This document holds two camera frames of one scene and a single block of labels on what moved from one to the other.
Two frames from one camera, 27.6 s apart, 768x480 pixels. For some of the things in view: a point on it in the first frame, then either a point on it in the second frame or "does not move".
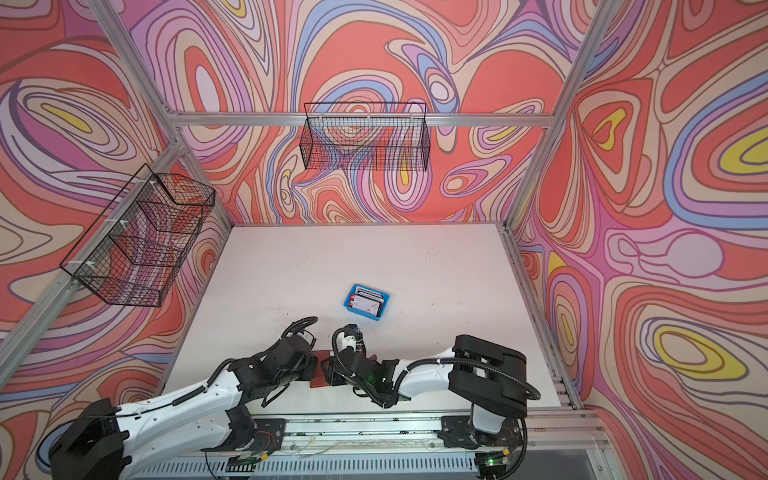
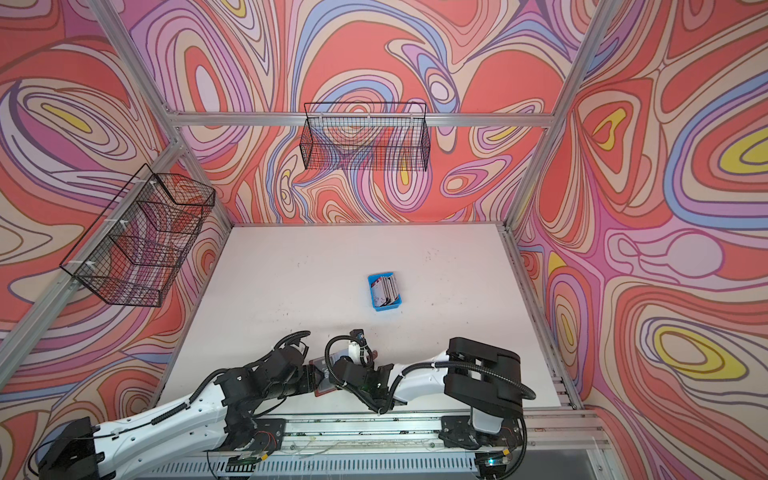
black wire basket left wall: [140, 244] does not move
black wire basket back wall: [365, 136] does not move
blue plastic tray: [366, 301] → [372, 278]
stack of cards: [365, 299] → [385, 291]
